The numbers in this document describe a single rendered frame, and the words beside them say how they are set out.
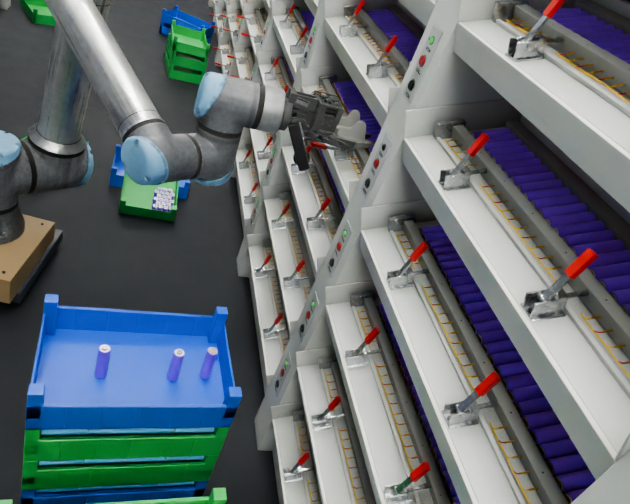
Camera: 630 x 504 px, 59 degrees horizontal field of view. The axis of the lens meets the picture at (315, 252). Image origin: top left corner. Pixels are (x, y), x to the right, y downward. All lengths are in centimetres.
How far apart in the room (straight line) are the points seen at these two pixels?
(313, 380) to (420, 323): 45
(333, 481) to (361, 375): 22
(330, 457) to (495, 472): 48
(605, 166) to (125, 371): 76
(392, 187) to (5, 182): 106
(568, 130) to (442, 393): 37
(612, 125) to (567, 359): 24
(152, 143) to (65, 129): 64
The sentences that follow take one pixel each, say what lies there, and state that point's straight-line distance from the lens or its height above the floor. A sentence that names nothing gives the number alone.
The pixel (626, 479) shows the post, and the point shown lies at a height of 92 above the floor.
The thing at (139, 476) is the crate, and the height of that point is 34.
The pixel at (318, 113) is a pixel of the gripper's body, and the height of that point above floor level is 85.
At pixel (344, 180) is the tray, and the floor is 73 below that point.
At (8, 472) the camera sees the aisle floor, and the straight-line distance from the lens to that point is 145.
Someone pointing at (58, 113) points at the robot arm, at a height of 51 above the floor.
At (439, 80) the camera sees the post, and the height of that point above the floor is 103.
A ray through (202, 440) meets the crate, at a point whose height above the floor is 44.
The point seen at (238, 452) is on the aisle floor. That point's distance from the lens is 152.
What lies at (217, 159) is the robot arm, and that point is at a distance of 114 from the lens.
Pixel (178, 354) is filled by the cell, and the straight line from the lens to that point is 94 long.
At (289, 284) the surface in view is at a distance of 146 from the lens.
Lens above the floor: 124
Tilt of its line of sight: 33 degrees down
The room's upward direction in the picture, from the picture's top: 23 degrees clockwise
